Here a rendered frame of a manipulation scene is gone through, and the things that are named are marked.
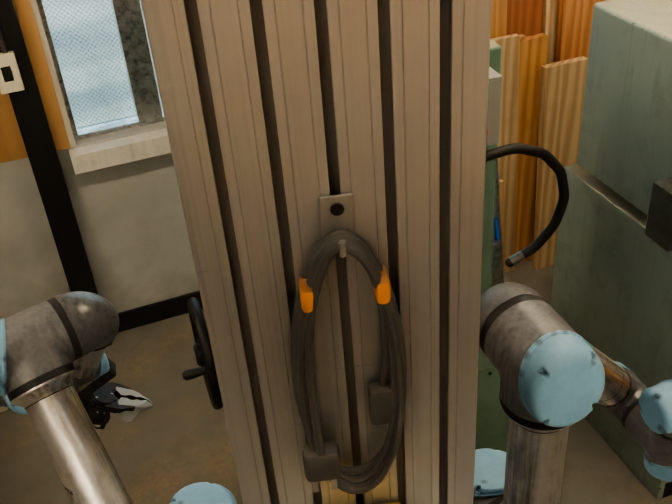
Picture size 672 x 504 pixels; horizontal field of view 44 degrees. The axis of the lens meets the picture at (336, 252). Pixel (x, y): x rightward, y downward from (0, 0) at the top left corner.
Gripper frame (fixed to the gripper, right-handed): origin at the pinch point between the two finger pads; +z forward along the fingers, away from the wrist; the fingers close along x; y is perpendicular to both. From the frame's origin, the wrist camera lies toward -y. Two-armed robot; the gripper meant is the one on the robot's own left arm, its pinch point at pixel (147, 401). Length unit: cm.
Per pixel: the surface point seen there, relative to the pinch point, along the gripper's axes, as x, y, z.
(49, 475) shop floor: -64, 92, 5
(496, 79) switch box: 3, -101, 40
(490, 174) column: -2, -79, 56
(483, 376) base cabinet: 10, -31, 78
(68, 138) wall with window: -136, 0, -13
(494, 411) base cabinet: 10, -21, 88
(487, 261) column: -2, -58, 69
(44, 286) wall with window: -133, 62, -4
